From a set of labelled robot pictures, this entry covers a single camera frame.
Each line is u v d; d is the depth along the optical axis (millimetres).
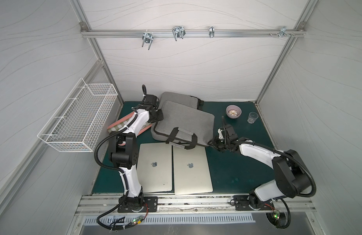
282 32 765
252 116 1076
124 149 506
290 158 449
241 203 733
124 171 539
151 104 751
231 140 700
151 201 738
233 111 1111
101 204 749
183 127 927
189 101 1122
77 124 685
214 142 798
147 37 795
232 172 857
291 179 438
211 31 783
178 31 765
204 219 703
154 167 857
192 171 850
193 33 777
